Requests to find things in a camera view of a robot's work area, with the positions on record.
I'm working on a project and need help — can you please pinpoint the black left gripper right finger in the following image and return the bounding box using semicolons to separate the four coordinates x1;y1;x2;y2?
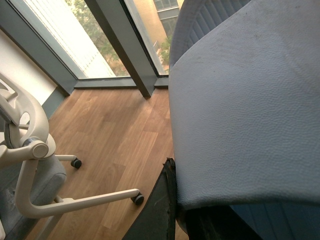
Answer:
186;205;261;240

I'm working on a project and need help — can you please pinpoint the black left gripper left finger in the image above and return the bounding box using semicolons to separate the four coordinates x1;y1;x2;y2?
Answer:
123;158;177;240

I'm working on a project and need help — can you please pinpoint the light blue slide sandal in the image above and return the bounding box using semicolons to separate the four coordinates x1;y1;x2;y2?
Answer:
169;0;320;240

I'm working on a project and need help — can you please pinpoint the white office chair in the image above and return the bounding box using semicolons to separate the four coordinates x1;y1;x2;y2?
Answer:
0;74;144;240

